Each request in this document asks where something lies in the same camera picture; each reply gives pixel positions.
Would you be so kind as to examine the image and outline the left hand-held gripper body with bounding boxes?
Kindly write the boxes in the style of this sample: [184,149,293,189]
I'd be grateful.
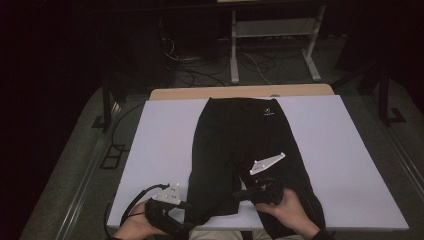
[144,182,192,240]

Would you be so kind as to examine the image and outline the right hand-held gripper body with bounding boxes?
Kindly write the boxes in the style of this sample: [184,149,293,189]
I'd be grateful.
[232,151,287,206]

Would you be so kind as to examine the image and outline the black pants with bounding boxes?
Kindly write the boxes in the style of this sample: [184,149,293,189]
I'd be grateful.
[184,96,327,240]

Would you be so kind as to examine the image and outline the person's left hand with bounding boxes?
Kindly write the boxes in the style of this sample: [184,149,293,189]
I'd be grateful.
[114,201,168,240]

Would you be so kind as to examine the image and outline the person's right hand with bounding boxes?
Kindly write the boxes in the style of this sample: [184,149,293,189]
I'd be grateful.
[254,187,320,240]

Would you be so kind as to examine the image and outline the black metal stand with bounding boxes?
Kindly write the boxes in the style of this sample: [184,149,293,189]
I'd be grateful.
[91,71,128,133]
[333,61,407,127]

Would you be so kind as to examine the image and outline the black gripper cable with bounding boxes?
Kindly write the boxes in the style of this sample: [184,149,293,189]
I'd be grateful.
[103,182,172,240]

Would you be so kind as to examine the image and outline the metal floor rail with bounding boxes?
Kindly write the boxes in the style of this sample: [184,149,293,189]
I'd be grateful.
[54,102,122,240]
[361,94,424,189]

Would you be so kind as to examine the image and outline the black floor cable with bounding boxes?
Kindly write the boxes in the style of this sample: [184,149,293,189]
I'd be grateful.
[110,101,148,152]

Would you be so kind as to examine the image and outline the tangle of floor cables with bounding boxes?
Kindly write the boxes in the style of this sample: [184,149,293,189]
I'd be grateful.
[161,36,303,88]

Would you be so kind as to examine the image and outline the white metal stand frame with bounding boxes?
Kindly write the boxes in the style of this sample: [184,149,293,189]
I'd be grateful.
[229,4,327,85]

